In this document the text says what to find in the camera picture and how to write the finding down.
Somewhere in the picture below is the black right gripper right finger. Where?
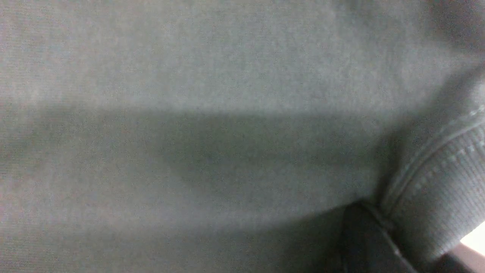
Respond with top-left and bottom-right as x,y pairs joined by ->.
432,252 -> 476,273

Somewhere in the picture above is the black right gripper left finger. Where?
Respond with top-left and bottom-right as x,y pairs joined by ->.
341,203 -> 417,273

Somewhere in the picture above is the dark gray long-sleeve shirt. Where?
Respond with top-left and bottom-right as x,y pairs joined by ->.
1,0 -> 484,273

